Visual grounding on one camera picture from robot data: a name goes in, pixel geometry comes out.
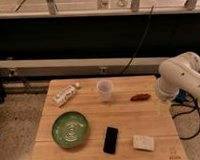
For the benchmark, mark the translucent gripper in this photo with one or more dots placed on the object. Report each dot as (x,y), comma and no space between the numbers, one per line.
(163,107)

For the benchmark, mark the white sponge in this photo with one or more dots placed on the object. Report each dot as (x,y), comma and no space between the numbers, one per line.
(143,143)

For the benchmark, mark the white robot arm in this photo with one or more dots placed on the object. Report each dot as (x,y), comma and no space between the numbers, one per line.
(179,72)

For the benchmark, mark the white ceramic cup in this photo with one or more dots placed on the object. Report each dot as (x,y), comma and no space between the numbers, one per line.
(105,88)

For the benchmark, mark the blue plug box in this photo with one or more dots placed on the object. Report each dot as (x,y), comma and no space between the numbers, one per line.
(180,97)

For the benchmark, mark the red sausage toy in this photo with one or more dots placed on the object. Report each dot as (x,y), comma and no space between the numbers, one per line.
(140,97)

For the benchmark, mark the black smartphone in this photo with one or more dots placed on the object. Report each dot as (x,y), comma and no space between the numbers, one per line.
(110,140)

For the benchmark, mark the green plate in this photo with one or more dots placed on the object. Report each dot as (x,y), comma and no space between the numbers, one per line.
(70,129)

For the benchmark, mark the grey wall rail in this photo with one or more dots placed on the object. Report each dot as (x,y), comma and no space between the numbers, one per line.
(74,67)

